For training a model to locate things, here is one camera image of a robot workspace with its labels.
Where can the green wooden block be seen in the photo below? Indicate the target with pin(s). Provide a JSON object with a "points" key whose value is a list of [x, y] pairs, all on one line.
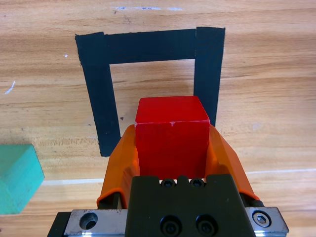
{"points": [[17, 177]]}

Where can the black tape square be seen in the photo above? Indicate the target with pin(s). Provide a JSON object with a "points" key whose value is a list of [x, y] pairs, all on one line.
{"points": [[148, 47]]}

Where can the red wooden block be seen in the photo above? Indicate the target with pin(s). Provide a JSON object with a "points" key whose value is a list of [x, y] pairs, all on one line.
{"points": [[170, 138]]}

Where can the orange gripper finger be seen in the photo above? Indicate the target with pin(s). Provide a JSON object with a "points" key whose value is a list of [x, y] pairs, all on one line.
{"points": [[118, 168], [227, 163]]}

